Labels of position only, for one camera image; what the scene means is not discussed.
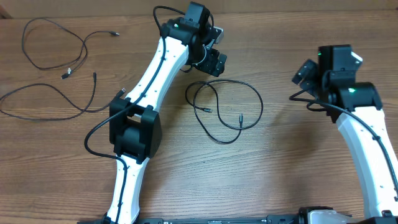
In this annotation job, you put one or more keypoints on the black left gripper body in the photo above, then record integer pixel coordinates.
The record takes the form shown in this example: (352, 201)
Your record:
(207, 63)

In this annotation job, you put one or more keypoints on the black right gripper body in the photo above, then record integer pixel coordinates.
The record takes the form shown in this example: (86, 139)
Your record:
(310, 76)

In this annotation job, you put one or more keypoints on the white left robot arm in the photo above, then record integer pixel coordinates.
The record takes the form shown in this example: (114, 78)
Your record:
(134, 122)

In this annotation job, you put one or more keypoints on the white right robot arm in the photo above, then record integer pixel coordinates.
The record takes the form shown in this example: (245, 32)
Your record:
(329, 85)

